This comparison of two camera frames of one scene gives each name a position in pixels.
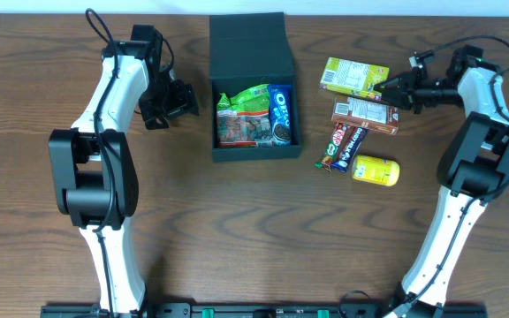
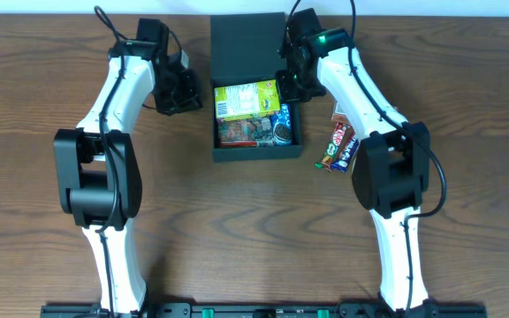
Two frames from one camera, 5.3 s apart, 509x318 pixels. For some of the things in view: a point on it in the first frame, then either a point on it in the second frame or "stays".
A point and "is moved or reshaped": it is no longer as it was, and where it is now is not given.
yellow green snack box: (353, 77) is moved or reshaped
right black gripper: (412, 91) to (292, 88)
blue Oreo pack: (280, 110) stays
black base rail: (344, 310) stays
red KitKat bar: (337, 135) stays
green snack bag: (244, 120) stays
